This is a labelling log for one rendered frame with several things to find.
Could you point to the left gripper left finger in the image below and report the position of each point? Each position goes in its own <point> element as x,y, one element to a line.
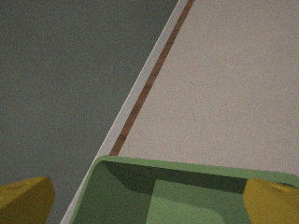
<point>27,202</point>

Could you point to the dark green plastic tray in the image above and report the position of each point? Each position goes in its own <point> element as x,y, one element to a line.
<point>122,190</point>

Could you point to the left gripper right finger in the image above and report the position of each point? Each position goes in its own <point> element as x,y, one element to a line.
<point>268,202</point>

